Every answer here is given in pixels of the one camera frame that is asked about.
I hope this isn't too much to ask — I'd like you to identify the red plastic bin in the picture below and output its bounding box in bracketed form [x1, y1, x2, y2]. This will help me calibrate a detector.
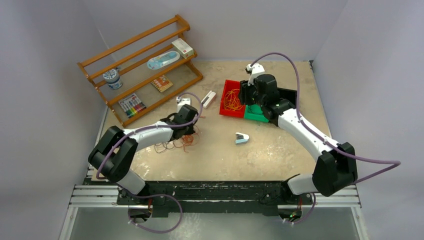
[219, 79, 246, 119]

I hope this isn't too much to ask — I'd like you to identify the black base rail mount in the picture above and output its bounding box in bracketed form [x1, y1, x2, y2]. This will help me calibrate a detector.
[117, 180, 313, 219]

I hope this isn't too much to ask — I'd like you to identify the right arm purple hose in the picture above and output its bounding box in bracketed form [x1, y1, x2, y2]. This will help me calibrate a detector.
[250, 51, 402, 227]

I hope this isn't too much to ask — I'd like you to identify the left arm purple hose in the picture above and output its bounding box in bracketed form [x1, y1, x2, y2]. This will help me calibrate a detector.
[95, 92, 204, 235]

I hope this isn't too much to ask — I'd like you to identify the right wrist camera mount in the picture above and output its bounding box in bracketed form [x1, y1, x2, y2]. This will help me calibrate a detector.
[245, 63, 265, 86]

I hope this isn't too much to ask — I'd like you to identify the blue white oval package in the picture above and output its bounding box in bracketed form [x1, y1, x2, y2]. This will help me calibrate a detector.
[146, 50, 180, 70]

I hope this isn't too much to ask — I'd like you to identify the yellow cable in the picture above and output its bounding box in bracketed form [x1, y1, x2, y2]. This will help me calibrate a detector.
[222, 88, 247, 113]

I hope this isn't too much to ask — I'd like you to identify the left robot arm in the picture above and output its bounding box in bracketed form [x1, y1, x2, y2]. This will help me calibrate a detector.
[88, 104, 200, 205]

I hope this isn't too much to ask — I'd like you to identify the green plastic bin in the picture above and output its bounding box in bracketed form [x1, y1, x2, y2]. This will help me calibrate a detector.
[243, 104, 269, 123]

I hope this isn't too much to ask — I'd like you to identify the white stapler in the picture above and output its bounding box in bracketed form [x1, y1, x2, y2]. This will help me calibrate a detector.
[201, 90, 216, 109]

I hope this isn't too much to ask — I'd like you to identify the black plastic bin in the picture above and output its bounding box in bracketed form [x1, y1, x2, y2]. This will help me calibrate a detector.
[277, 87, 298, 108]

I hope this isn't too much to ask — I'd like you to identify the white red box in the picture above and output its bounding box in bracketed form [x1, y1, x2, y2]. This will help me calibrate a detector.
[171, 38, 195, 59]

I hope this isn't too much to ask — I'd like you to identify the aluminium frame rail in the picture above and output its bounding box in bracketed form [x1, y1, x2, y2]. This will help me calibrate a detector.
[59, 181, 368, 240]

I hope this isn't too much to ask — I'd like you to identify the blue white tape roll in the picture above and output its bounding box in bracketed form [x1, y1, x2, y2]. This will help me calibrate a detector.
[102, 68, 123, 90]

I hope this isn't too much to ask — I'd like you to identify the white blue staple remover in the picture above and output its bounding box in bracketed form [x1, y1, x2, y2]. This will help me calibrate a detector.
[234, 132, 250, 145]

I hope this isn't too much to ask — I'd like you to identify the coloured marker set pack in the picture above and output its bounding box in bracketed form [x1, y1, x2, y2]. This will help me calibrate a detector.
[118, 93, 147, 118]

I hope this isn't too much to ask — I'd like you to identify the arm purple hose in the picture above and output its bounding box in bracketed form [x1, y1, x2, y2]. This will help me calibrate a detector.
[250, 51, 402, 227]
[95, 92, 204, 235]

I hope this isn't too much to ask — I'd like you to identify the wooden shelf rack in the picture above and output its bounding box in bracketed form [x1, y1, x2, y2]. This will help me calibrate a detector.
[77, 14, 204, 127]

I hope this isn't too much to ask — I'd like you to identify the orange snack packet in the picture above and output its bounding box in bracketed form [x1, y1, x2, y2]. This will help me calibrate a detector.
[150, 75, 173, 93]

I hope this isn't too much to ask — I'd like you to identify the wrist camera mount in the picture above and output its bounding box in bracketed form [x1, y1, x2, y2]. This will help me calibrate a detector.
[176, 96, 192, 113]
[245, 63, 265, 86]

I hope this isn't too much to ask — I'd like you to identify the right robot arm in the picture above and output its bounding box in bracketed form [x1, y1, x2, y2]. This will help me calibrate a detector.
[238, 74, 358, 204]

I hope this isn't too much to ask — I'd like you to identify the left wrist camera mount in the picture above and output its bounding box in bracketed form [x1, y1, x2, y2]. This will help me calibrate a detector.
[176, 96, 192, 113]

